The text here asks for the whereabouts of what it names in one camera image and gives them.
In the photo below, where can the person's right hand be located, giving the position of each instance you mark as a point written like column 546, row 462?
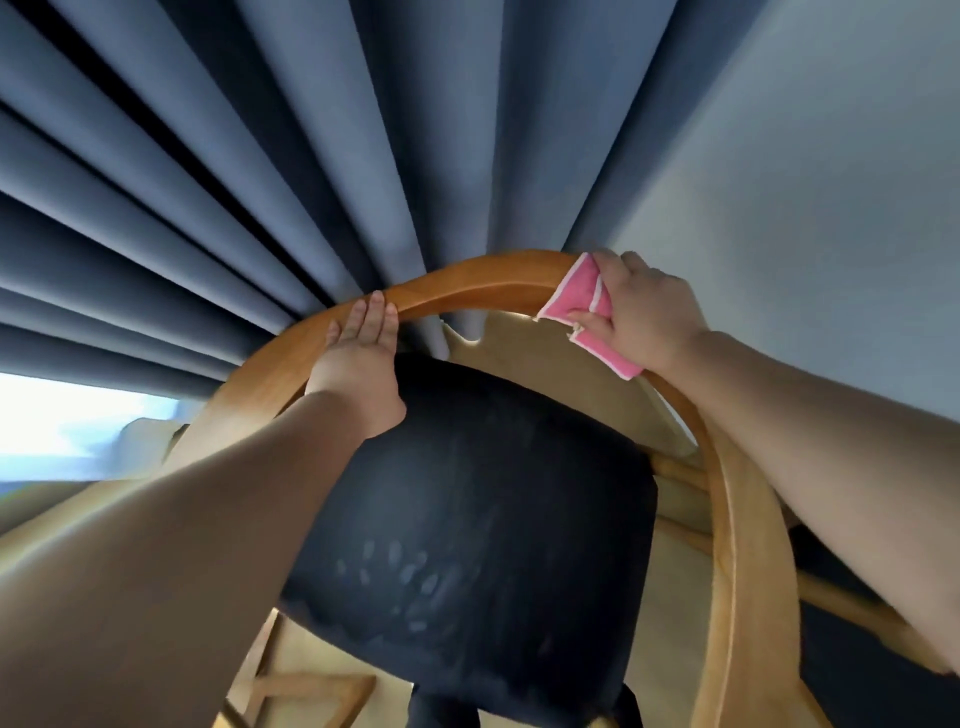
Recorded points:
column 649, row 315

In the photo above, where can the person's left hand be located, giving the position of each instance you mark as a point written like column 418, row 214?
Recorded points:
column 358, row 379

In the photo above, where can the person's left little finger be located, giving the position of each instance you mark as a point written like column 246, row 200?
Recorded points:
column 333, row 334

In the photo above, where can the person's left middle finger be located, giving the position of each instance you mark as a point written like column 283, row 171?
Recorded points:
column 373, row 316

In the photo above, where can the person's right middle finger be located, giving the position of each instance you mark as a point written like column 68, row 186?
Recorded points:
column 634, row 261

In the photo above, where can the person's right thumb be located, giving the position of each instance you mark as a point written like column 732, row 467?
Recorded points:
column 592, row 323

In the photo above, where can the pink cleaning cloth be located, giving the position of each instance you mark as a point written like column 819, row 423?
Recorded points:
column 576, row 296

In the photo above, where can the wooden chair with black seat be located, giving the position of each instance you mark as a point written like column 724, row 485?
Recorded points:
column 480, row 525

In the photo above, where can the person's left forearm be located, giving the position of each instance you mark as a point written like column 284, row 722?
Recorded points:
column 180, row 555

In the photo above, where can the person's right forearm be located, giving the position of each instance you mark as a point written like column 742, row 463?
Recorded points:
column 840, row 465

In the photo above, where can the grey-blue pleated curtain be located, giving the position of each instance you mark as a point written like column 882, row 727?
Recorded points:
column 315, row 150

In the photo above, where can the bright window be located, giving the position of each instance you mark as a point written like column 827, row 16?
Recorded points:
column 67, row 420

